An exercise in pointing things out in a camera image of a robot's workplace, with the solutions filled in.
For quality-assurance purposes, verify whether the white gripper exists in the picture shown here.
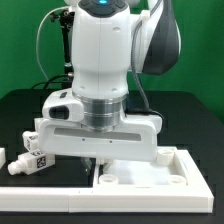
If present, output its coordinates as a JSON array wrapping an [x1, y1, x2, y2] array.
[[38, 115, 162, 174]]

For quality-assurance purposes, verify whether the white square tabletop part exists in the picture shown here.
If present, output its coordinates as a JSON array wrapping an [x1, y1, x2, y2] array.
[[93, 146, 187, 187]]

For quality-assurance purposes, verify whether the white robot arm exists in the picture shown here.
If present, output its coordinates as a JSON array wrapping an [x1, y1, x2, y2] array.
[[38, 0, 181, 162]]

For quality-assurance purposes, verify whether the white block at left edge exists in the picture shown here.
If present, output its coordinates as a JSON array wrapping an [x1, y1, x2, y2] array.
[[0, 148, 6, 169]]

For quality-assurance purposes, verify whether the white L-shaped obstacle fence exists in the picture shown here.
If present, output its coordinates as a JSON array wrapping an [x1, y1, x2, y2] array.
[[0, 149, 214, 213]]

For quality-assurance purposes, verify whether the green backdrop curtain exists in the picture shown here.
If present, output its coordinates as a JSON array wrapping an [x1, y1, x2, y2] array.
[[0, 0, 224, 122]]

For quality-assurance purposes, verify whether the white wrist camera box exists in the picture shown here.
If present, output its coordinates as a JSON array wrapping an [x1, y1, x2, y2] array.
[[42, 89, 84, 122]]

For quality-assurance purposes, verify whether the grey cable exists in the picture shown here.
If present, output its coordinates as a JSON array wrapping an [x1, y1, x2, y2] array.
[[35, 5, 70, 83]]

